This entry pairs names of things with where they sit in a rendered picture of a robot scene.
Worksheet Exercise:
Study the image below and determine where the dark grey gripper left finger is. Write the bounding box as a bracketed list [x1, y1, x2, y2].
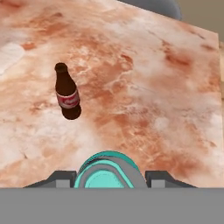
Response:
[24, 170, 78, 189]

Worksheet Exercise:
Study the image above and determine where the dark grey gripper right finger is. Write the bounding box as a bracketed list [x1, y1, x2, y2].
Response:
[144, 170, 198, 189]

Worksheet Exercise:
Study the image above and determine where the teal and grey can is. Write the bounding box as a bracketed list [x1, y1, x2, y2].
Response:
[73, 150, 149, 189]

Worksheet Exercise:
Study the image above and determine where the brown bottle with red label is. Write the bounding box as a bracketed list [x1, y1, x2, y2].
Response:
[53, 62, 82, 121]

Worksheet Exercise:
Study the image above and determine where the grey stool seat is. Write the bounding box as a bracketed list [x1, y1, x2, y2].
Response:
[116, 0, 183, 21]

